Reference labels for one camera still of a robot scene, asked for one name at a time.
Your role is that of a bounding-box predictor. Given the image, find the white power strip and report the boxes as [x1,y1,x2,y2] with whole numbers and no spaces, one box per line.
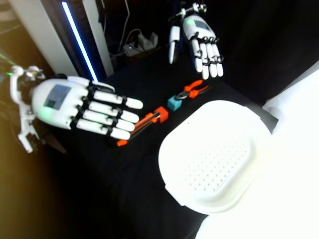
[123,32,159,57]

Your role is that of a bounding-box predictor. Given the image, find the small teal block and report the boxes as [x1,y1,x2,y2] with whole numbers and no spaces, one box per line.
[167,95,182,112]

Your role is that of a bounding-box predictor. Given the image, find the white perforated basket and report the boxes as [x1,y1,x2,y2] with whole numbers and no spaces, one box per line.
[158,100,274,215]

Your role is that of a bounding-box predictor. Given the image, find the blue white light strip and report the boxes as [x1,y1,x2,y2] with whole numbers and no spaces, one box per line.
[61,1,99,83]

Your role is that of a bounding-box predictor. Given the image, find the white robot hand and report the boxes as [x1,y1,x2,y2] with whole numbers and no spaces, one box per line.
[29,76,144,141]
[168,14,225,80]

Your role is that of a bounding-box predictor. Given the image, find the white column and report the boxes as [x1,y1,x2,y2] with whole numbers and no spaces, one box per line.
[8,0,114,82]

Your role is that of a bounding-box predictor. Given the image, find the black table cloth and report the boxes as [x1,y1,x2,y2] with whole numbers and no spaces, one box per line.
[47,47,280,239]

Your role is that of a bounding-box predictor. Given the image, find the white cable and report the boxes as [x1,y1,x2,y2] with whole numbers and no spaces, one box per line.
[117,28,143,54]

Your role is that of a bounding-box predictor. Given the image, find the orange handled pliers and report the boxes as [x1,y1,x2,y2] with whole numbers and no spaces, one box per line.
[175,79,212,102]

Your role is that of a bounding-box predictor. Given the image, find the white sheet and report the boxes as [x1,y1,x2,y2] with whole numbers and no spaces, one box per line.
[194,66,319,239]

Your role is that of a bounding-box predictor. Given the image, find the orange utility knife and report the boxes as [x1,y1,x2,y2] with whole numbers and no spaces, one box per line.
[107,106,169,147]

